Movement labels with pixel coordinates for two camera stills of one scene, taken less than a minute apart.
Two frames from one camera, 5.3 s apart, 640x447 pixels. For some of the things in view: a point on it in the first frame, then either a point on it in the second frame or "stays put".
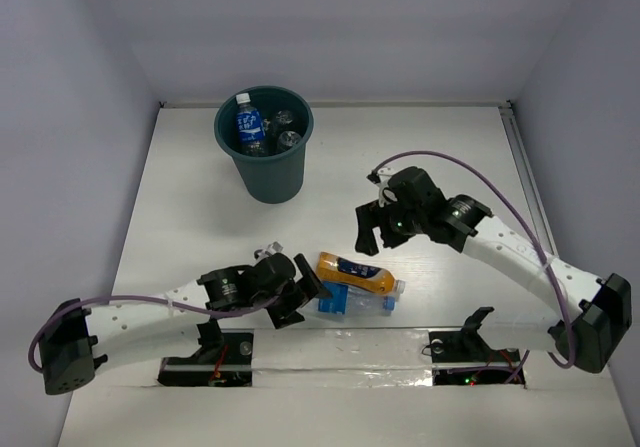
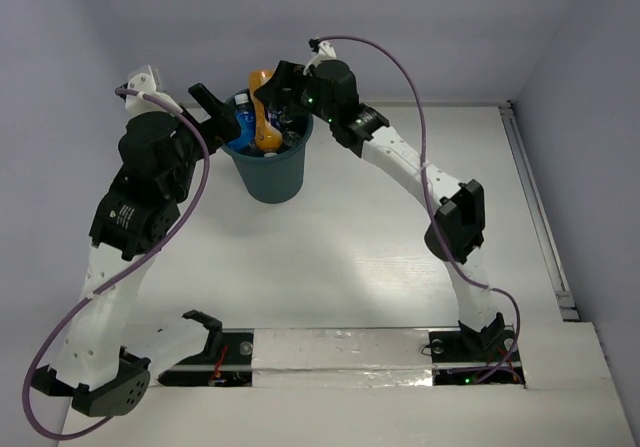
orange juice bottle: [337, 270] to [268, 138]
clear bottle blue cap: [348, 300] to [271, 153]
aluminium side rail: [529, 186] stays put
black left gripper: [292, 297] to [210, 128]
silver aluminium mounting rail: [342, 358] stays put
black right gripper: [372, 215] to [287, 74]
